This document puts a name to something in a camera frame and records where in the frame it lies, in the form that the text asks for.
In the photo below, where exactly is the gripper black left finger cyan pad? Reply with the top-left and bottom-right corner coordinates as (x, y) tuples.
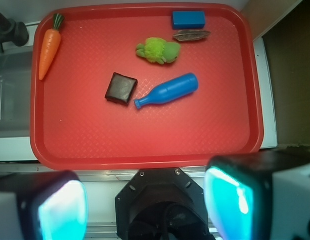
(0, 171), (89, 240)

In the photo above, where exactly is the orange toy carrot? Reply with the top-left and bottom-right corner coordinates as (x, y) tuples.
(38, 13), (65, 81)

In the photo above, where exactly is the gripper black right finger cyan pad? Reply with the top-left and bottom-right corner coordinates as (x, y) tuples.
(203, 149), (310, 240)

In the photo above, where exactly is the brown wooden boat piece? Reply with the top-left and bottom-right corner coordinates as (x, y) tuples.
(173, 30), (211, 43)

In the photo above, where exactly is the green plush turtle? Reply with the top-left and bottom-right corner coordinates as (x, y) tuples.
(135, 37), (182, 65)

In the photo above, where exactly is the blue toy bottle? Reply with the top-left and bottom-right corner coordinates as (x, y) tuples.
(134, 73), (199, 110)

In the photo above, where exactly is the red plastic tray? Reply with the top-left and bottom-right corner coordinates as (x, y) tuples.
(30, 3), (264, 171)

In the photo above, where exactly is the black octagonal mount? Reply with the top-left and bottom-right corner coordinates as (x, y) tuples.
(115, 168), (215, 240)

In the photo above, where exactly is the dark brown square block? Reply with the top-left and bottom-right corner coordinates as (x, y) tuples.
(105, 72), (138, 106)

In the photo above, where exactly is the blue rectangular block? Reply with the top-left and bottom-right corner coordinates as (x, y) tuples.
(172, 11), (206, 30)

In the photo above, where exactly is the black faucet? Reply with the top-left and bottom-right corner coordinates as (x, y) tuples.
(0, 12), (30, 54)

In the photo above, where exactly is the grey sink basin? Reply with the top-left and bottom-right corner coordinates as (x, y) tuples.
(0, 46), (33, 139)

